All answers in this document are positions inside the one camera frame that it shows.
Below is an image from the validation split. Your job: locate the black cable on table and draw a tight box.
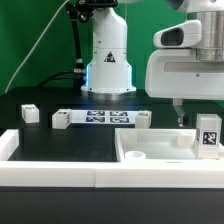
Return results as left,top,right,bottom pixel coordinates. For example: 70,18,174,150
38,69,88,88

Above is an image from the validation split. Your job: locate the fiducial tag sheet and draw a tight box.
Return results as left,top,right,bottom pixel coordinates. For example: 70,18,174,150
69,109,138,125

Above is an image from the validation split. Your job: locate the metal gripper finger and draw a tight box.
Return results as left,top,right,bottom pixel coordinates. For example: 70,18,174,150
173,98,184,127

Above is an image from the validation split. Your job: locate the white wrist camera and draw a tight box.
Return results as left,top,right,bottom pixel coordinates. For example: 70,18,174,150
153,20,202,48

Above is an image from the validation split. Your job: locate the white square table top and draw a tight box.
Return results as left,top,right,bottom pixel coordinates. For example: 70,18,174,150
114,128,224,164

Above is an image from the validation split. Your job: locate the white U-shaped obstacle fence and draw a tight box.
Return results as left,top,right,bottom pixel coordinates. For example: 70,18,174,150
0,129,224,189

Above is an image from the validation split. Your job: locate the grey cable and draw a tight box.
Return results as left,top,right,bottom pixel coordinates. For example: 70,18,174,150
3,0,72,96

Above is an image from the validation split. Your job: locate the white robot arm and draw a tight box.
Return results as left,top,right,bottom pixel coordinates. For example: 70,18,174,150
77,0,224,125

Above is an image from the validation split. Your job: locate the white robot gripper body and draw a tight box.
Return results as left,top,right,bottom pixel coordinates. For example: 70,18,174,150
145,49,224,100

